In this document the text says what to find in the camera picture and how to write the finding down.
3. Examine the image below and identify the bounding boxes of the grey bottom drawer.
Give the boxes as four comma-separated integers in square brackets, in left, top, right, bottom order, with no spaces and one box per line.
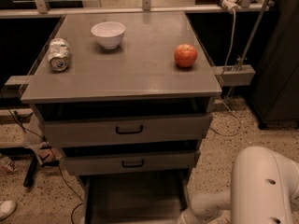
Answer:
[80,170,188,224]

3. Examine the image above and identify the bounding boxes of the grey drawer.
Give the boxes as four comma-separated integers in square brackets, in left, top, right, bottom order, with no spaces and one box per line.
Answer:
[80,170,188,224]
[64,150,200,175]
[40,114,211,147]

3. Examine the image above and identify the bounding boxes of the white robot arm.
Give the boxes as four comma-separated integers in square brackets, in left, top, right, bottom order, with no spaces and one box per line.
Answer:
[178,147,299,224]

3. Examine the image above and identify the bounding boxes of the grey drawer cabinet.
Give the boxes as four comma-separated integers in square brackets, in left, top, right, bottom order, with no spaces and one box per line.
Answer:
[20,11,222,185]

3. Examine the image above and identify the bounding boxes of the grey top drawer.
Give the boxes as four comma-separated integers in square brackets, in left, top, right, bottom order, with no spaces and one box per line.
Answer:
[40,114,211,147]

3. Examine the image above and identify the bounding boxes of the grey middle drawer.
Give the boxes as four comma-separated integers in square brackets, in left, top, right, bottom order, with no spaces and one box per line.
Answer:
[64,150,200,175]

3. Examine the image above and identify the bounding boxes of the red apple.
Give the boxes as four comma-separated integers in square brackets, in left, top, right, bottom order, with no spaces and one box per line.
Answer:
[174,44,197,68]

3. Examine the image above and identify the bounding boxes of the white ceramic bowl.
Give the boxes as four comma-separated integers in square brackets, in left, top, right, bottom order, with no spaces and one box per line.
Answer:
[91,21,125,49]

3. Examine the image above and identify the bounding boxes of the metal clamp pole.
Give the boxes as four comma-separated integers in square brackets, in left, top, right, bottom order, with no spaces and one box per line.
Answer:
[234,0,270,71]

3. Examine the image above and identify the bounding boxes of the crushed white soda can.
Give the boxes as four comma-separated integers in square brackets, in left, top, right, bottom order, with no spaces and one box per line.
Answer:
[48,38,70,72]

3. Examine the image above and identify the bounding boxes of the dark cabinet at right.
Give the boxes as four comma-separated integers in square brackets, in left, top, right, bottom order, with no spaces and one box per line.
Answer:
[249,0,299,129]

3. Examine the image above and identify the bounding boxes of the black bar on floor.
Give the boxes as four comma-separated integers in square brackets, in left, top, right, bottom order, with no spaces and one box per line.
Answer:
[23,156,37,188]

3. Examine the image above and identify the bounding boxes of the plastic bottle on floor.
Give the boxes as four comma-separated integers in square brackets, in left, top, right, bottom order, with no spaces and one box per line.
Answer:
[0,155,16,173]

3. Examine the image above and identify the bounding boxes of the white shoe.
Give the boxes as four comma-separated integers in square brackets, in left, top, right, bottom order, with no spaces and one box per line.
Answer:
[0,200,16,220]

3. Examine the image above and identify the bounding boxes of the grey side bracket right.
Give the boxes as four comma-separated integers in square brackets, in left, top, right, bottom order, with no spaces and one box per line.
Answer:
[212,65,255,87]

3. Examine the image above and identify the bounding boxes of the black floor cable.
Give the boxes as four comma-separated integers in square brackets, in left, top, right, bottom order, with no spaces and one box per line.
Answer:
[0,91,85,224]

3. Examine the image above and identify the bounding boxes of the white power cable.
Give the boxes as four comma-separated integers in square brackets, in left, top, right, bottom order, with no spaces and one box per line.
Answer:
[208,7,243,138]

